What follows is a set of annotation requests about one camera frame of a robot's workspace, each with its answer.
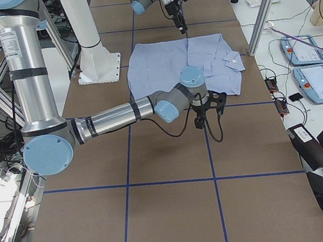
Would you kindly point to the lower blue teach pendant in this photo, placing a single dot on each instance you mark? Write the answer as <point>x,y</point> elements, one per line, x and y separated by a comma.
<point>310,81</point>

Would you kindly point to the blue teach pendant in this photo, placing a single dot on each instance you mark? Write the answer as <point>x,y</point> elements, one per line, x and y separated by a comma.
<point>299,54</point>
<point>310,81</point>

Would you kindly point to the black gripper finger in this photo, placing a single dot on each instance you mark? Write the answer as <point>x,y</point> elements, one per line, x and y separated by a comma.
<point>198,123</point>
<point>182,27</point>

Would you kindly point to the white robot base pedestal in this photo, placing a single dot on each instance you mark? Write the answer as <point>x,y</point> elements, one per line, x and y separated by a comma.
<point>97,64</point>

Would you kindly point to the upper blue teach pendant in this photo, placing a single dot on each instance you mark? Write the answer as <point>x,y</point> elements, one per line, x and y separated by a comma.
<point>299,54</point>

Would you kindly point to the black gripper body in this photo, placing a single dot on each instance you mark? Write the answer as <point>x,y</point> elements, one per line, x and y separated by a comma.
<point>172,10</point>
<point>200,109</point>

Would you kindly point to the aluminium frame post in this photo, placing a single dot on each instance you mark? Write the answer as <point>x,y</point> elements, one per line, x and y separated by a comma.
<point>259,26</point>

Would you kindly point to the blue striped button shirt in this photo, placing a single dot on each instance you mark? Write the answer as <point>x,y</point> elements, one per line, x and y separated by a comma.
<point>156,66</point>

